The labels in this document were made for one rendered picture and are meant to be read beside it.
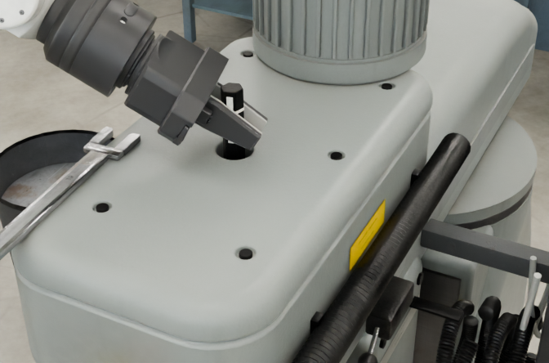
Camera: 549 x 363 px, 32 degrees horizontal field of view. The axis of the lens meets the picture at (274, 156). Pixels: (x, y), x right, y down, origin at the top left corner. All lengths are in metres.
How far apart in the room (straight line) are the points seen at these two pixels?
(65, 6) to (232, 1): 4.48
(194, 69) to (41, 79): 4.28
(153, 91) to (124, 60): 0.04
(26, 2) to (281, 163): 0.27
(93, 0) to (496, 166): 0.83
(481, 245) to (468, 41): 0.35
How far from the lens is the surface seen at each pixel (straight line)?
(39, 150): 3.47
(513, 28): 1.56
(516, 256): 1.24
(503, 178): 1.51
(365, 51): 1.02
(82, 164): 0.91
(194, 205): 0.85
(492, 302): 1.30
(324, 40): 1.02
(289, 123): 0.97
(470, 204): 1.44
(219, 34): 5.49
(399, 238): 0.96
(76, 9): 0.87
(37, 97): 4.99
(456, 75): 1.36
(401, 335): 1.27
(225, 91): 0.89
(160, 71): 0.86
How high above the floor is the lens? 2.39
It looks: 33 degrees down
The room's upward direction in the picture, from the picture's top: straight up
